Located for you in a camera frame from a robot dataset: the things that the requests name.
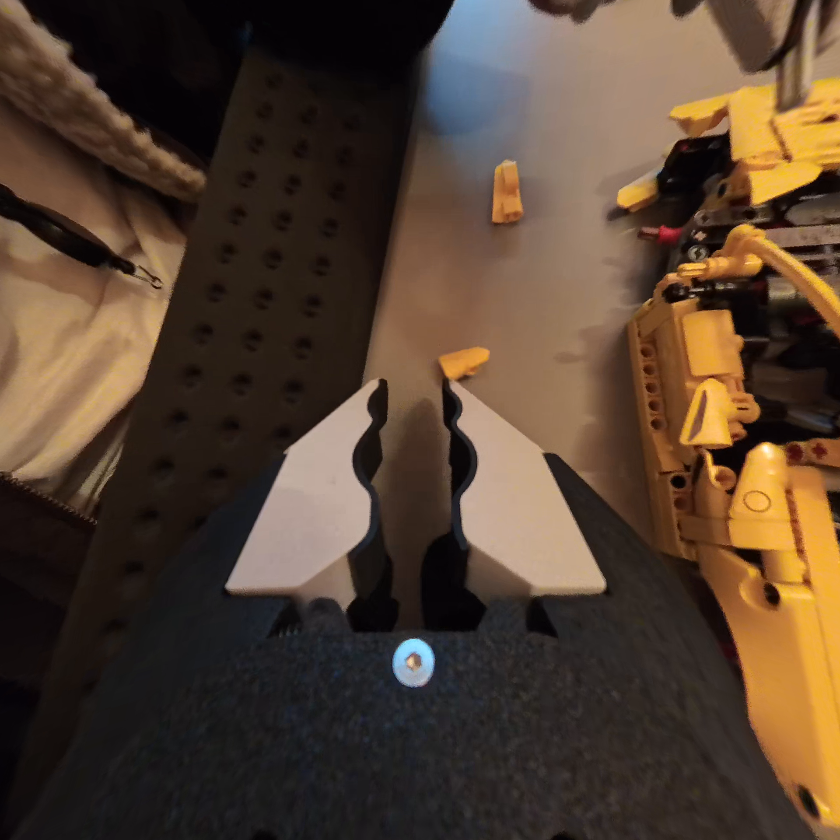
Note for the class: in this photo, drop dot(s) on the yellow toy brick car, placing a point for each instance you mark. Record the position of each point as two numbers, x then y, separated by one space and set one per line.
709 354

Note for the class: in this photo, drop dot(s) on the yellow angled toy piece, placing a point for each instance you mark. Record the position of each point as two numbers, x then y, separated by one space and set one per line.
463 363

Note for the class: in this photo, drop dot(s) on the long yellow toy piece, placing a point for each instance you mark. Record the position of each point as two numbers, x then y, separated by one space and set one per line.
508 193

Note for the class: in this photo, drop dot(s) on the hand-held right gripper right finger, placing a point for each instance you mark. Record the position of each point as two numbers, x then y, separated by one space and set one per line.
525 525

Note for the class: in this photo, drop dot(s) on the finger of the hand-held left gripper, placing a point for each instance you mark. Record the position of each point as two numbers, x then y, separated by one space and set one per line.
823 26
748 33

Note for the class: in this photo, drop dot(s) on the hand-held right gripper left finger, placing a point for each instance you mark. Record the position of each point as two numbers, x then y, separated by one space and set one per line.
302 518

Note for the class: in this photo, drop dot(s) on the white shirt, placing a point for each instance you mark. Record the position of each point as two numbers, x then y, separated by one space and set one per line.
65 367

